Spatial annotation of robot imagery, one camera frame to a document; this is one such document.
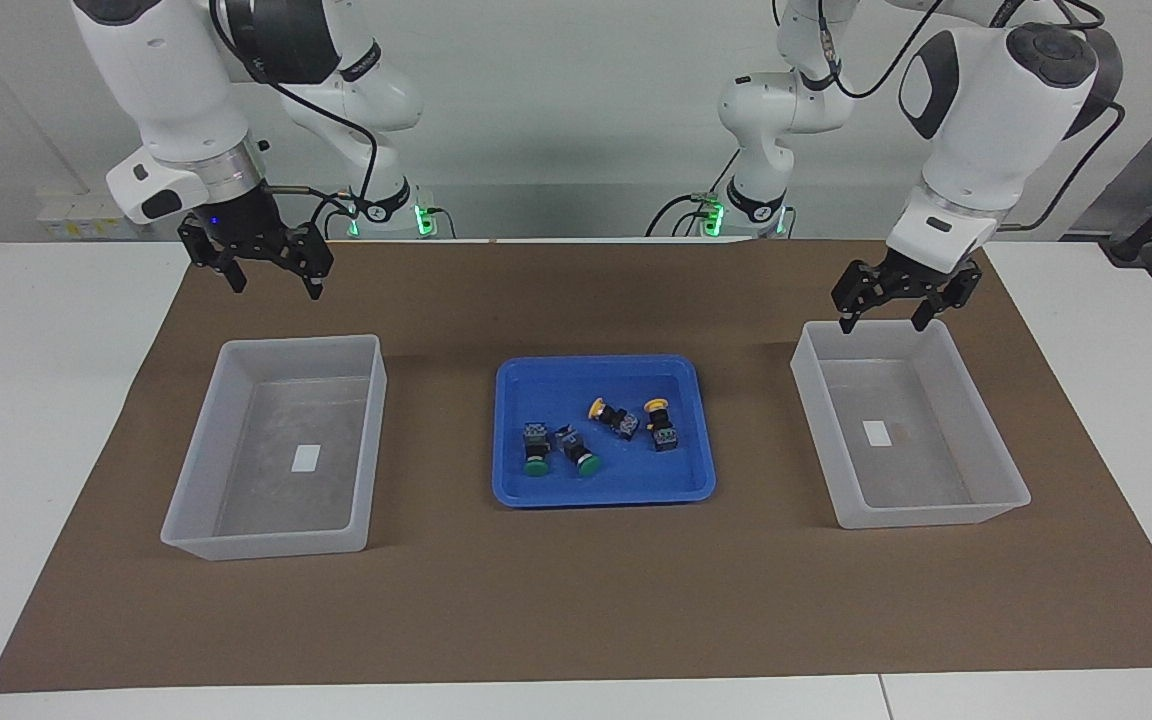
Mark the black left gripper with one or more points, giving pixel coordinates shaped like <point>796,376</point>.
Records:
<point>911,275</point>

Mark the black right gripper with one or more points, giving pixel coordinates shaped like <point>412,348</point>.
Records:
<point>236,230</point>

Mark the yellow push button switch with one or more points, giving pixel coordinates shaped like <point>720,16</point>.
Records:
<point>661,430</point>
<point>616,418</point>

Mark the green push button switch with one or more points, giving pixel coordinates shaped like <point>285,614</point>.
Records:
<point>576,450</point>
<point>536,445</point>

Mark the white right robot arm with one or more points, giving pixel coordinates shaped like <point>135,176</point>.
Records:
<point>176,80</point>

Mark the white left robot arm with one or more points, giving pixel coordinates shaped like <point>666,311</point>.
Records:
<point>996,130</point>

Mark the white paper label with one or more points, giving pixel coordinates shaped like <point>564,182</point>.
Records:
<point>308,457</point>
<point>876,433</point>

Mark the translucent white plastic box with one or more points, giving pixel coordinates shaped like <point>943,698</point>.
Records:
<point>926,475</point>
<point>266,490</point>

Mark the blue plastic tray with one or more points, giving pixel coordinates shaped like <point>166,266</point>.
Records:
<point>556,385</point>

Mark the brown paper table mat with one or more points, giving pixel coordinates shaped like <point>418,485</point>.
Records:
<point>576,600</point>

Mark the white wall socket strip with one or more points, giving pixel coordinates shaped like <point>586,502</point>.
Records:
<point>81,215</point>

